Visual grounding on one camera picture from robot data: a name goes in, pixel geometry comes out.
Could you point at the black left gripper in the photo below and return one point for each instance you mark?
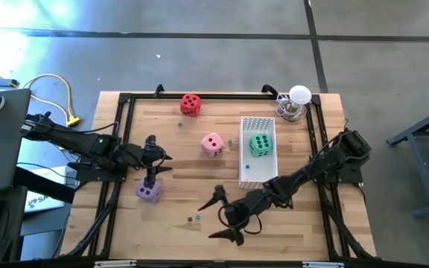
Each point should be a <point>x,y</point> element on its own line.
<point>140,156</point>

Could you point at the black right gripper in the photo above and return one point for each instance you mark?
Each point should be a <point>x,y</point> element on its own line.
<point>246,210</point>

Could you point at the large purple foam die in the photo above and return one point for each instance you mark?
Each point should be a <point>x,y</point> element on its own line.
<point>149,193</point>

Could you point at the large pink foam die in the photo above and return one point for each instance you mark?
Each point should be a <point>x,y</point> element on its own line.
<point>212,145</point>

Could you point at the large red foam die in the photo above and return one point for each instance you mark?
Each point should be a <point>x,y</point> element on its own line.
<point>191,105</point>

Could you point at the large teal foam die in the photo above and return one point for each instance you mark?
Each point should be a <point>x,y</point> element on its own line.
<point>261,145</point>

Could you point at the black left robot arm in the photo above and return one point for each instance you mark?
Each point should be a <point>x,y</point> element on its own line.
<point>80,143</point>

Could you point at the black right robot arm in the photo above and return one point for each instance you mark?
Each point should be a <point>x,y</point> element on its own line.
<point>311,169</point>

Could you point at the white perforated bin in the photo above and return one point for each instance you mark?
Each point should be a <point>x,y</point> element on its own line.
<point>263,173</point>

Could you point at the white label strip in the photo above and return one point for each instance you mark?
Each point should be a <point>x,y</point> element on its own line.
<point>322,264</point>
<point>115,264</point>

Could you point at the black desk beam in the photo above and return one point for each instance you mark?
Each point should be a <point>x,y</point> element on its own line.
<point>43,184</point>

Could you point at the white printed box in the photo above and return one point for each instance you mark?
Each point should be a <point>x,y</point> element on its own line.
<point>45,203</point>

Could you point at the glass jar with white ball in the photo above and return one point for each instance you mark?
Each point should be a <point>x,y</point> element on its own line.
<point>299,96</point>

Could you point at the black aluminium table frame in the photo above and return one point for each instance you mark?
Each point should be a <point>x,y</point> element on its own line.
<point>218,96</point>

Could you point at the blue-grey metal table frame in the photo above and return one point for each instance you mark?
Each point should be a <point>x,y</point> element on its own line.
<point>419,164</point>

